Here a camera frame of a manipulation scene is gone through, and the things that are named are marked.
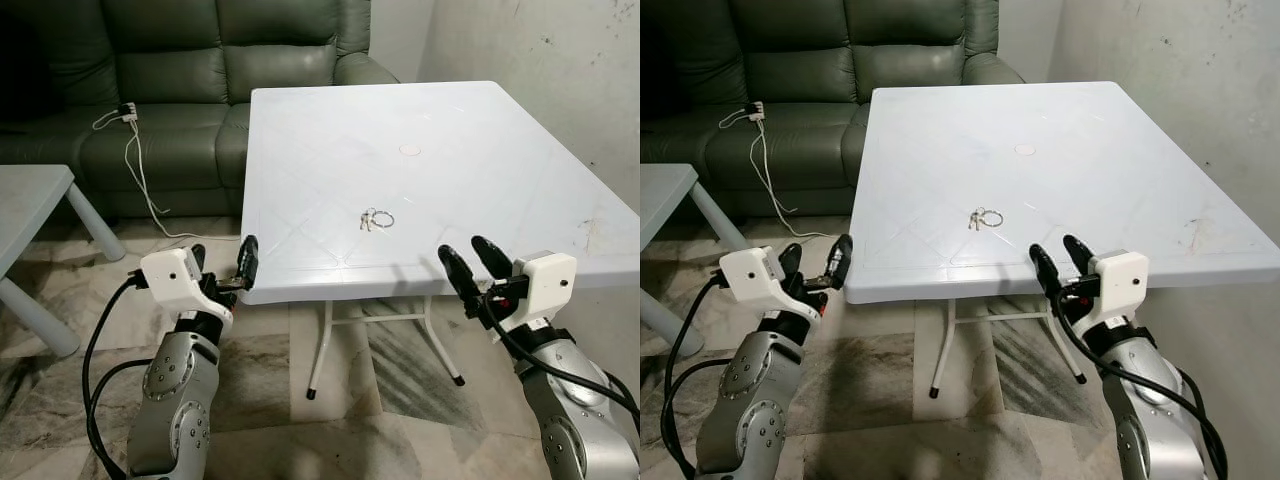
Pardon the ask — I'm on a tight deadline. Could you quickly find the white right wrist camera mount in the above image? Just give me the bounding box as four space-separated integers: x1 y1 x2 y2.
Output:
1089 249 1150 332
514 251 579 332

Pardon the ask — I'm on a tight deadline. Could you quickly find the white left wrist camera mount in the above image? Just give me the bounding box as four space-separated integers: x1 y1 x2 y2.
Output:
719 246 803 313
139 247 237 320

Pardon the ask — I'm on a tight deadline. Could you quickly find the grey side table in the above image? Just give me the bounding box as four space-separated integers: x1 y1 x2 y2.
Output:
0 164 127 360
640 162 747 357

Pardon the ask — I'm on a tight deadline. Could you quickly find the white charging cable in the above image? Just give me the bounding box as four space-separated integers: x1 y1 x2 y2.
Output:
717 108 847 240
92 108 242 242

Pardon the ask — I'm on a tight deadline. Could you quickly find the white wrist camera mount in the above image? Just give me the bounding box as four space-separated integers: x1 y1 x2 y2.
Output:
514 251 579 332
139 247 237 320
719 246 803 313
1089 249 1150 332

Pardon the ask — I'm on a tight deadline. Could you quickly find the dark green leather sofa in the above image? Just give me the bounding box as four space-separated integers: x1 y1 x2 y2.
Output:
640 0 1027 224
0 0 400 224

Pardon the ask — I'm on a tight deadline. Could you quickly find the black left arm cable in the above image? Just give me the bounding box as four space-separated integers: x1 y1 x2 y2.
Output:
659 274 737 480
81 274 153 480

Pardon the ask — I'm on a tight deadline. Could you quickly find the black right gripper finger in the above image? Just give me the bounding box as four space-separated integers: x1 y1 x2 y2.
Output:
437 244 483 303
470 235 515 281
1061 234 1098 278
1028 242 1069 298

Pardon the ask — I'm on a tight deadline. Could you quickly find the white plastic folding table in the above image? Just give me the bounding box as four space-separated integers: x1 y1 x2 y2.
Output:
240 80 641 401
845 80 1280 400

